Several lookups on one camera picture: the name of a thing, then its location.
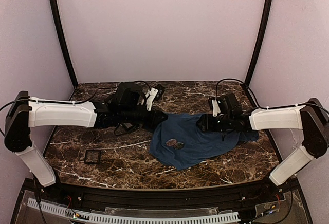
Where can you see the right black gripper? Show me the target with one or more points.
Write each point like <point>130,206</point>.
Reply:
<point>209,122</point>

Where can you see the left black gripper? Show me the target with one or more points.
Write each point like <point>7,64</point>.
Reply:
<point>150,117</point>

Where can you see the blue garment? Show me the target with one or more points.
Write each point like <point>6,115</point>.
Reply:
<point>199,145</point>

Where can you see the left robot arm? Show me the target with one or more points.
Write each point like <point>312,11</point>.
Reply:
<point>129,107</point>

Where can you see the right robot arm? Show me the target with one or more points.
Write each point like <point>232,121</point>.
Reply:
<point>310,117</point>

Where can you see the colourful floral round brooch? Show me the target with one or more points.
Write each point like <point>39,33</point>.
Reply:
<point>178,146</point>

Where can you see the black square box lower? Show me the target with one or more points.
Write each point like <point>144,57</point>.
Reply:
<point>92,157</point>

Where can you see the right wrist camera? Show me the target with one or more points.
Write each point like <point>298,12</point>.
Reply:
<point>214,106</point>

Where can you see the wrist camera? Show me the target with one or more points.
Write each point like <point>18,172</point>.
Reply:
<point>154,95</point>
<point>214,106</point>

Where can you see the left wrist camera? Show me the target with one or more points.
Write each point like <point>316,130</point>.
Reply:
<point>154,95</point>

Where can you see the black front rail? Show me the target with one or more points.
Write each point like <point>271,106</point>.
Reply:
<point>228,197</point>

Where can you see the white slotted cable duct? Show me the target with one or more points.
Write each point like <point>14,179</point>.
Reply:
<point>120,215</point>

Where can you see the right black frame post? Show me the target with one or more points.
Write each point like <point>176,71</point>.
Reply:
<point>259,41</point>

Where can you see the black frame post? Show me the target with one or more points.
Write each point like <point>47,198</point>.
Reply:
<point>62,41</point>
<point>259,41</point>

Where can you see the left black frame post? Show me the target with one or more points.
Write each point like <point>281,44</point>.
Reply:
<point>62,41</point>

